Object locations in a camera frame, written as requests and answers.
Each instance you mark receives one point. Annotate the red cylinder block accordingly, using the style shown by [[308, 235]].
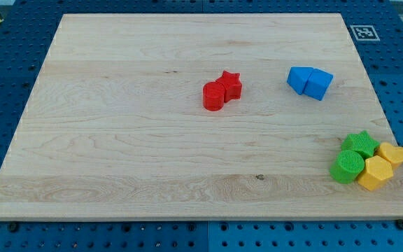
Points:
[[213, 96]]

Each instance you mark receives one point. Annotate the yellow heart block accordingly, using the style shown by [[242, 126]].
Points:
[[392, 154]]

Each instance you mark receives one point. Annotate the green star block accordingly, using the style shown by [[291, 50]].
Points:
[[362, 143]]

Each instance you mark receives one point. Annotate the green cylinder block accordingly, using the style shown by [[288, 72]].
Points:
[[347, 166]]

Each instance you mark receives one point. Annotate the blue cube block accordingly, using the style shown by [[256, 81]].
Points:
[[317, 84]]

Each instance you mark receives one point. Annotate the wooden board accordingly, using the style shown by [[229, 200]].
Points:
[[115, 128]]

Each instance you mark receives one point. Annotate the white fiducial marker tag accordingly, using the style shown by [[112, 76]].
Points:
[[364, 32]]

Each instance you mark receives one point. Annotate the red star block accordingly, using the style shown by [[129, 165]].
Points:
[[232, 85]]

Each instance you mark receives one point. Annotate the yellow hexagon block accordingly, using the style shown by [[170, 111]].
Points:
[[376, 174]]

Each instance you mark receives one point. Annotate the blue triangle block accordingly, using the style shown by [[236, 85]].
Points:
[[298, 77]]

